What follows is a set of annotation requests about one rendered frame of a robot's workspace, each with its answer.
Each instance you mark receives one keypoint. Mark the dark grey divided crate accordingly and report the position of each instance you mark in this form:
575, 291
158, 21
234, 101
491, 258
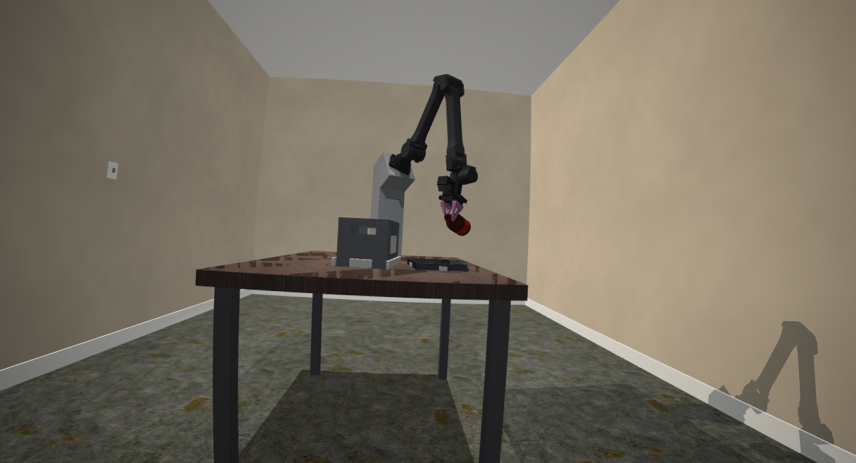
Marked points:
354, 242

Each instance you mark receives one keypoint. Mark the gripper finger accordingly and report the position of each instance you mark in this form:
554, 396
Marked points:
445, 206
455, 204

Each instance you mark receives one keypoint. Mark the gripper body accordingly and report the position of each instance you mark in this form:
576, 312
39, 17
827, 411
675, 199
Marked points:
449, 198

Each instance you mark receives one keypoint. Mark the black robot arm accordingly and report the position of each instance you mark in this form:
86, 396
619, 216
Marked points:
415, 147

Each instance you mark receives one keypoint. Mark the brown glass bottle with red label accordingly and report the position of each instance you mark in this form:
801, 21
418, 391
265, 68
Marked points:
460, 226

